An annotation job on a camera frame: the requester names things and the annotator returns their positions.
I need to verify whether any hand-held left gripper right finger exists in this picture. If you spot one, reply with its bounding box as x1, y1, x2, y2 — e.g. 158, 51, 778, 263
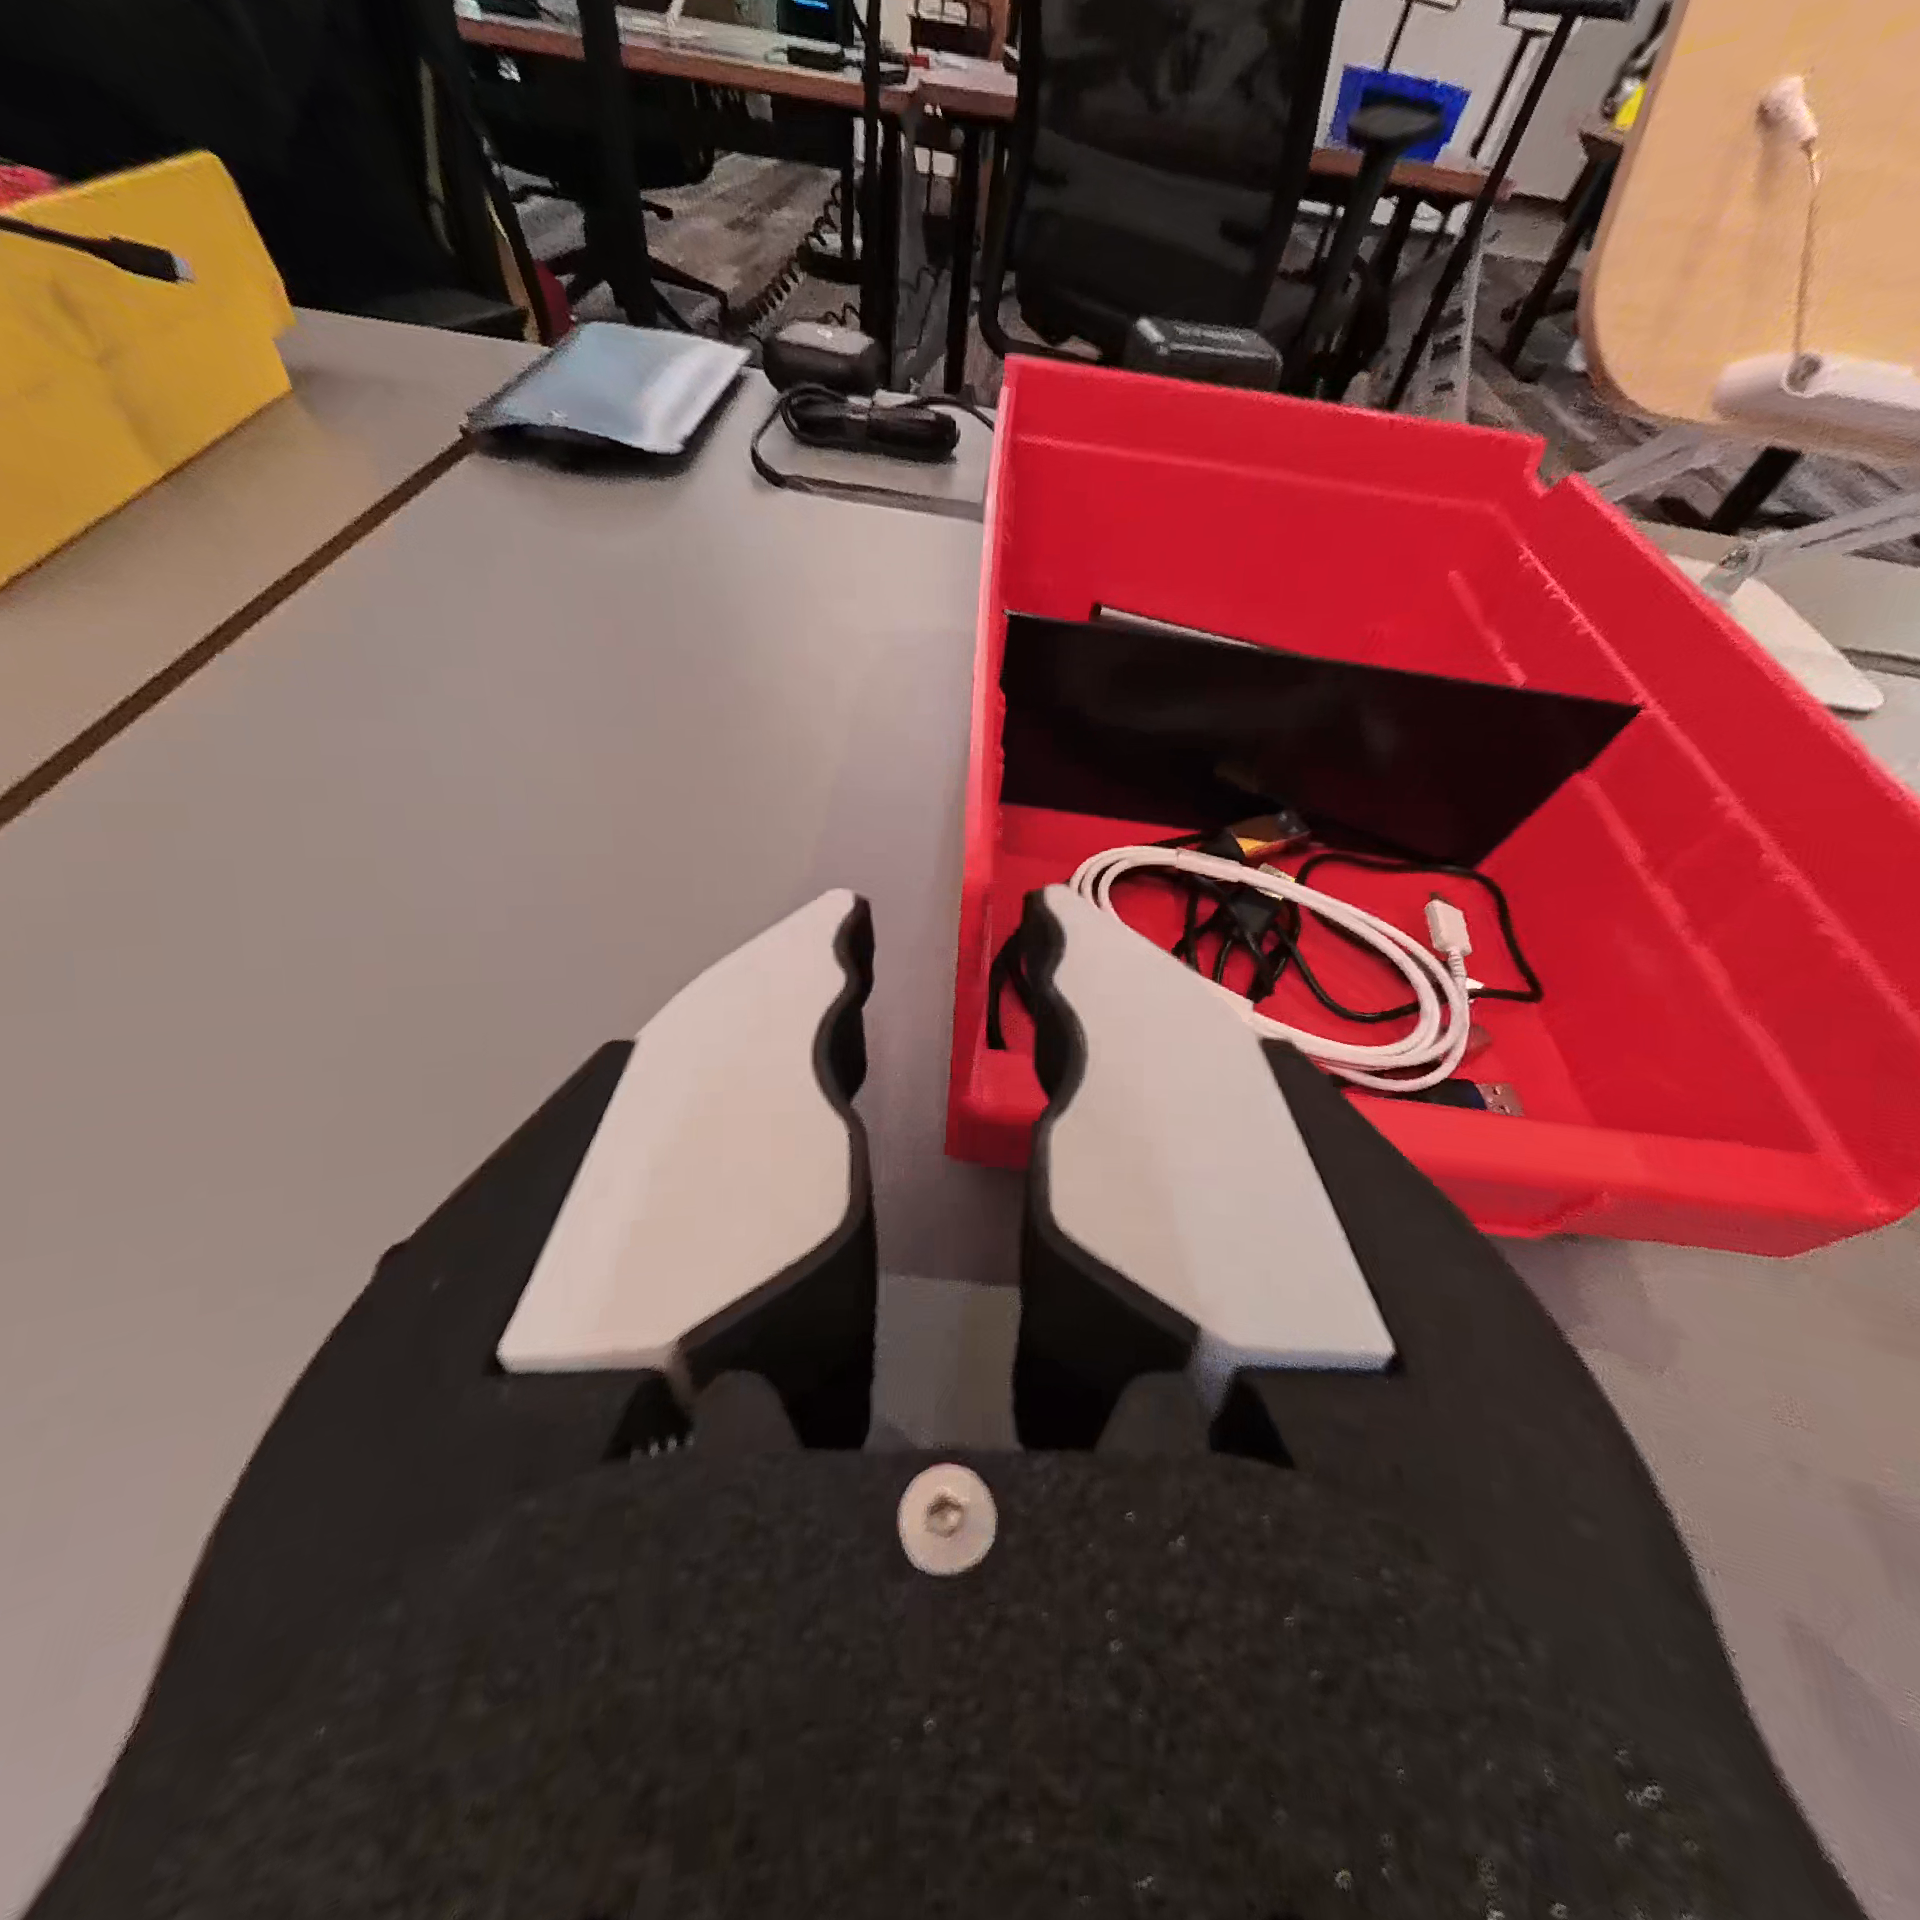
1014, 880, 1396, 1453

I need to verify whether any yellow plastic bin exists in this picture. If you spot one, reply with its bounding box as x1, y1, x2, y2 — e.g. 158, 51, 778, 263
0, 150, 298, 591

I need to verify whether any wooden table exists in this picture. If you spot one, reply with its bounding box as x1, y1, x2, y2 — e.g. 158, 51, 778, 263
457, 8, 1501, 197

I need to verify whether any black power adapter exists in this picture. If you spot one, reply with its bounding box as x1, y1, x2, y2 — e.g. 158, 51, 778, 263
764, 325, 888, 397

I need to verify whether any dark blue pouch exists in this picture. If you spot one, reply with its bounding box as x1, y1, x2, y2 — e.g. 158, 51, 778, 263
465, 321, 753, 472

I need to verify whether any black cable silver plug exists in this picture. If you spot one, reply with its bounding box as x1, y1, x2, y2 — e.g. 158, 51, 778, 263
0, 217, 198, 290

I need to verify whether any black coiled cable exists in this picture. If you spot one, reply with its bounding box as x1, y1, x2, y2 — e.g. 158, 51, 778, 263
753, 383, 999, 520

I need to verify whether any black cable orange plug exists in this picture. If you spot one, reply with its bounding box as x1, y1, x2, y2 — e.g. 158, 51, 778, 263
1210, 810, 1310, 904

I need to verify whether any red plastic bin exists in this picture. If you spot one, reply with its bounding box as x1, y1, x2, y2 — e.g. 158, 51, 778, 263
947, 354, 1920, 1263

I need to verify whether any white cable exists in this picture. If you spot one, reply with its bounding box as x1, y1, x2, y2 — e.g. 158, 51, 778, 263
1070, 840, 1488, 1091

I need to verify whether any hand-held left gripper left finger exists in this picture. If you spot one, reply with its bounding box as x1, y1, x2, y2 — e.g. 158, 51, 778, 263
495, 889, 876, 1453

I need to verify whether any blue plastic crate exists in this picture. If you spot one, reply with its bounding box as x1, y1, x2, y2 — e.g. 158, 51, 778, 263
1335, 65, 1477, 160

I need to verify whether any wooden laptop stand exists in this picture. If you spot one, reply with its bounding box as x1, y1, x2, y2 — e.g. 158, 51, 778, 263
1575, 0, 1920, 717

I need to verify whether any thin black cable gold plug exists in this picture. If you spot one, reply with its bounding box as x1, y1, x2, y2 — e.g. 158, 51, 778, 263
1169, 845, 1550, 1032

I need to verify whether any black office chair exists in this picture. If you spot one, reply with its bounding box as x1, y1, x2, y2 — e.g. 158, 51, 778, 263
981, 0, 1488, 408

